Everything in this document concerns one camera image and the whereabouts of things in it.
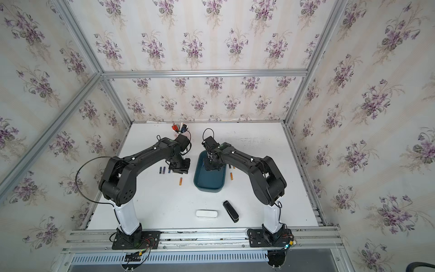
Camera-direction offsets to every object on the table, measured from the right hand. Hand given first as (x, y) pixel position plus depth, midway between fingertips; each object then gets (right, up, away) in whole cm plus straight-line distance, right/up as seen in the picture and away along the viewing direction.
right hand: (210, 166), depth 92 cm
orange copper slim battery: (+12, -6, +1) cm, 13 cm away
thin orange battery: (-17, -8, 0) cm, 19 cm away
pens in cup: (-18, +22, +12) cm, 31 cm away
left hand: (-12, -3, -2) cm, 13 cm away
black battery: (+8, +6, -33) cm, 34 cm away
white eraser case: (-1, -20, -13) cm, 24 cm away
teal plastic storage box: (-2, -6, -4) cm, 8 cm away
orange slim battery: (+10, +5, -31) cm, 33 cm away
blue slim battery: (-24, -4, +3) cm, 25 cm away
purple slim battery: (-27, -3, +4) cm, 28 cm away
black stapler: (+11, -19, -14) cm, 26 cm away
